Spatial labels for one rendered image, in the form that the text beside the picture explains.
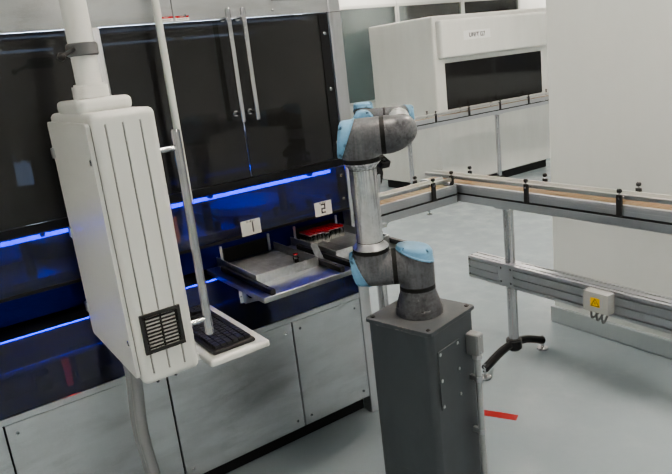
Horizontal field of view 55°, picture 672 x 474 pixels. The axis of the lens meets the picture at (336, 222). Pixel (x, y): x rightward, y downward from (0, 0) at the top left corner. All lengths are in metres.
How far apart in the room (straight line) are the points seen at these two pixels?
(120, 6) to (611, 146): 2.37
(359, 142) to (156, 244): 0.65
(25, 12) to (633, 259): 2.88
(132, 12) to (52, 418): 1.40
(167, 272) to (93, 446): 0.92
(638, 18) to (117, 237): 2.52
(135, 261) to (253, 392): 1.11
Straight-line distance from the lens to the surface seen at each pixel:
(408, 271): 2.01
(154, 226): 1.78
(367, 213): 1.97
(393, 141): 1.91
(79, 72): 1.94
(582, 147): 3.57
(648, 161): 3.39
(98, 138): 1.72
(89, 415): 2.49
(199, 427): 2.67
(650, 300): 2.85
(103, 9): 2.32
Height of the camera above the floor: 1.61
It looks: 14 degrees down
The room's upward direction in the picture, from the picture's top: 7 degrees counter-clockwise
